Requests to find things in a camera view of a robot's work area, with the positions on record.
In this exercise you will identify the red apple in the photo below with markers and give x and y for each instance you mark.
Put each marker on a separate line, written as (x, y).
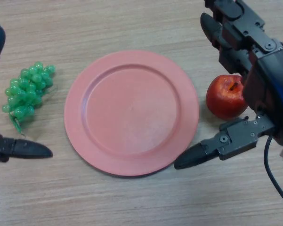
(223, 99)

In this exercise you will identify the pink round plate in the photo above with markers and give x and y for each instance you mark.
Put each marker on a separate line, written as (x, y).
(131, 113)

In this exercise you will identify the green grape bunch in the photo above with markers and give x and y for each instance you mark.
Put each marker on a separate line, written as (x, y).
(26, 94)

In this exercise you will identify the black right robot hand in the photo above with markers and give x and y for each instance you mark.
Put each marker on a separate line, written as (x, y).
(268, 77)

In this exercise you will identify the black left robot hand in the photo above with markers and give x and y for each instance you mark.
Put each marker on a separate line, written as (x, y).
(26, 149)

